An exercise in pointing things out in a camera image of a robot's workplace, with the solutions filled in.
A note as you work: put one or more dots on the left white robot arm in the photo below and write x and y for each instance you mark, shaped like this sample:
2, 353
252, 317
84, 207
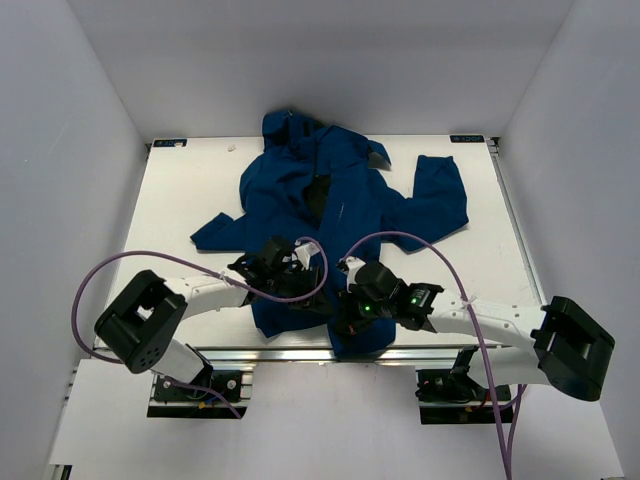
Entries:
139, 325

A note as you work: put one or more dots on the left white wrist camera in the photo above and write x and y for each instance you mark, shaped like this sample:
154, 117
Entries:
305, 249

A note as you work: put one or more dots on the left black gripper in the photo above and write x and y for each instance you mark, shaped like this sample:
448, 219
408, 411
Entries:
317, 301

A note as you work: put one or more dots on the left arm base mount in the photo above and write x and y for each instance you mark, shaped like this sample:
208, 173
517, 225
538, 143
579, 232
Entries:
233, 383

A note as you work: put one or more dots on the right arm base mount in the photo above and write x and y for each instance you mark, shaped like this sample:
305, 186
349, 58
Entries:
449, 397

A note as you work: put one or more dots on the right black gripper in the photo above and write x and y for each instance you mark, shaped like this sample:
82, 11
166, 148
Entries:
348, 319

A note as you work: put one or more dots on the right blue table label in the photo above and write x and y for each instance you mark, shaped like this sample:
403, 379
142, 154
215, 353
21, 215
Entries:
467, 138

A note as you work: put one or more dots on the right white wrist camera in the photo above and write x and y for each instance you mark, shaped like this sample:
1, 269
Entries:
350, 267

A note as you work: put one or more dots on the left blue table label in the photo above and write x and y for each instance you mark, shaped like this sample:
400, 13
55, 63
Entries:
169, 143

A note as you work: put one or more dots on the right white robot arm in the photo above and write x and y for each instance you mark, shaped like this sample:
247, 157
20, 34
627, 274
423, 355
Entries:
558, 344

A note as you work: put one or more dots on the blue table label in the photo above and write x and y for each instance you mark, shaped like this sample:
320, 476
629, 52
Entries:
467, 138
169, 143

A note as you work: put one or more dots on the blue zip jacket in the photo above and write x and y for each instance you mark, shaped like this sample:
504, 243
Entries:
316, 180

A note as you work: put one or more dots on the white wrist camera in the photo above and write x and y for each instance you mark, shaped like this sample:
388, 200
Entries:
350, 267
305, 249

